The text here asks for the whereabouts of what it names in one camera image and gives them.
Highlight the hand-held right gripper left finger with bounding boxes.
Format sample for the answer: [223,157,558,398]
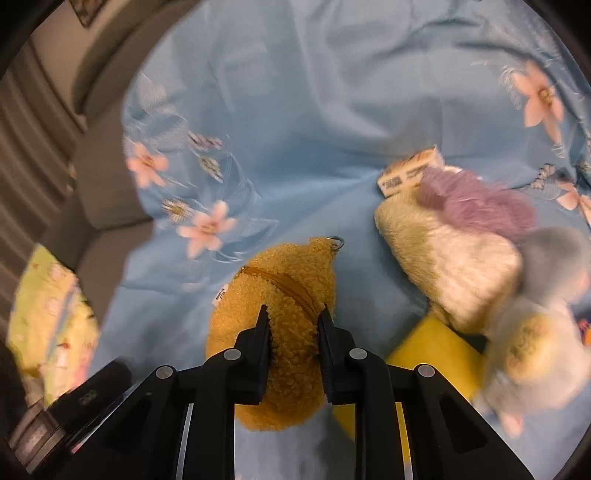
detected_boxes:
[55,305,273,480]

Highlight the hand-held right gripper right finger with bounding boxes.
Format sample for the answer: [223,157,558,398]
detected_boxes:
[318,307,536,480]

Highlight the brown fuzzy zipper pouch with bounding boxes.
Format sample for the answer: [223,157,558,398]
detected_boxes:
[205,237,346,432]

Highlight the cream plush toy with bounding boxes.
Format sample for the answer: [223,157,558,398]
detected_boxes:
[374,194,525,333]

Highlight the purple mesh bath loofah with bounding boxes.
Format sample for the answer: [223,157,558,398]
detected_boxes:
[418,167,539,241]

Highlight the grey plush toy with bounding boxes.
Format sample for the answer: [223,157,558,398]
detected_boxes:
[475,226,591,439]

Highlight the yellow floral pillow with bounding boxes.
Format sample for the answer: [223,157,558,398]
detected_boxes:
[9,244,100,407]

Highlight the yellow sponge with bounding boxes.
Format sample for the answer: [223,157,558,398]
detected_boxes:
[332,311,485,453]

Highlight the small white printed box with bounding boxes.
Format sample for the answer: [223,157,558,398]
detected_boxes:
[376,145,446,199]

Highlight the grey sofa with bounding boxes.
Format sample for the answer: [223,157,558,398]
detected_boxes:
[41,0,195,287]

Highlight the grey ribbed pillow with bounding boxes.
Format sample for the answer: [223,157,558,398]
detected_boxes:
[0,41,88,324]

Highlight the blue floral bed sheet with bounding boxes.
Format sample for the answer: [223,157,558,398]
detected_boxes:
[88,0,591,480]

